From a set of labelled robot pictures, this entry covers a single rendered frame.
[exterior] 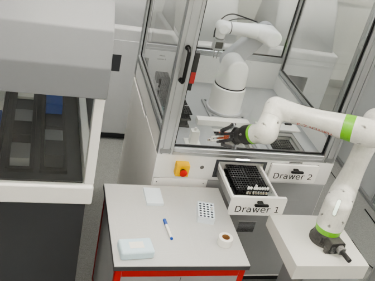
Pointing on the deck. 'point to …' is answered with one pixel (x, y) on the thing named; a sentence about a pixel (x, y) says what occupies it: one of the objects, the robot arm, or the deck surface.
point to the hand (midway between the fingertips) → (217, 138)
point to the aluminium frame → (368, 54)
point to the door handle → (186, 64)
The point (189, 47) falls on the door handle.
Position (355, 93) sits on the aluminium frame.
